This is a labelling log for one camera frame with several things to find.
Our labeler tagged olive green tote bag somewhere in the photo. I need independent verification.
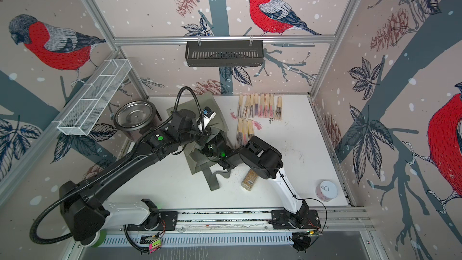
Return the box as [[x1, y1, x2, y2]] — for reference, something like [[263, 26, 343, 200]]
[[178, 91, 231, 191]]

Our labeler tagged colourful floral folding fan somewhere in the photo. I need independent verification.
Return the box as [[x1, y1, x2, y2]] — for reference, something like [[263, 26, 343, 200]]
[[247, 119, 262, 140]]

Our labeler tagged purple folding fan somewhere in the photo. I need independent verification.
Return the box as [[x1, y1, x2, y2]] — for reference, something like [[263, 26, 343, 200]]
[[254, 93, 259, 117]]

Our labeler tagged grey white folding fan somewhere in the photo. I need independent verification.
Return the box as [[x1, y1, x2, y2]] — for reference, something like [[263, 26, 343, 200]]
[[274, 96, 283, 120]]

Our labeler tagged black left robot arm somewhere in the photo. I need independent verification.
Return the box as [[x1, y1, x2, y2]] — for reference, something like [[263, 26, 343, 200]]
[[60, 107, 216, 243]]

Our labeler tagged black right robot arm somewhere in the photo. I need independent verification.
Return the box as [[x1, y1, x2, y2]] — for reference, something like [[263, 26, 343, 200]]
[[201, 136, 309, 228]]

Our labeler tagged glass spice jar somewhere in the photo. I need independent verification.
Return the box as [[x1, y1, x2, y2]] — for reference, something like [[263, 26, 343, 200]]
[[241, 169, 259, 191]]

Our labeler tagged black hanging shelf basket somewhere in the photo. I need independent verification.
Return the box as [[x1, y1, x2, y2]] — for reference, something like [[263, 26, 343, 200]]
[[185, 40, 264, 67]]

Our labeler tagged pink circuit board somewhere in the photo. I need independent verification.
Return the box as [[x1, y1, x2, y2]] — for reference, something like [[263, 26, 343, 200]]
[[140, 236, 162, 254]]

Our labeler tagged white round tin can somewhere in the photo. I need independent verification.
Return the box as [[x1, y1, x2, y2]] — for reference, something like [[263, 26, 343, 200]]
[[315, 181, 339, 202]]

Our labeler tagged green tape roll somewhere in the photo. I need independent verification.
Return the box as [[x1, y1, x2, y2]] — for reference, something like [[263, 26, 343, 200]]
[[89, 230, 107, 247]]

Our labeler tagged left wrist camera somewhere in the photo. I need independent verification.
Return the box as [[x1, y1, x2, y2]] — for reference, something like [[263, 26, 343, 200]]
[[199, 107, 216, 131]]

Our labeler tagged black corrugated cable hose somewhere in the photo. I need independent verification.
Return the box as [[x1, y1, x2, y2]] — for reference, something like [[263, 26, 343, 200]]
[[29, 86, 203, 245]]

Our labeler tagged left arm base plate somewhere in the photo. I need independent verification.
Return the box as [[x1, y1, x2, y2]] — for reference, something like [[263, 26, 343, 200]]
[[127, 211, 179, 232]]

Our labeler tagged white wire mesh basket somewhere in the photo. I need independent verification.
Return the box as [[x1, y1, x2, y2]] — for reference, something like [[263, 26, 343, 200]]
[[57, 58, 132, 136]]

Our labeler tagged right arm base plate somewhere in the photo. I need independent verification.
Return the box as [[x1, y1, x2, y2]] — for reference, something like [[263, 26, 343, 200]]
[[268, 209, 322, 230]]

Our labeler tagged aluminium mounting rail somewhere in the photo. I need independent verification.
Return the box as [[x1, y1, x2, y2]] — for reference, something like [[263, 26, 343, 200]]
[[102, 206, 375, 234]]

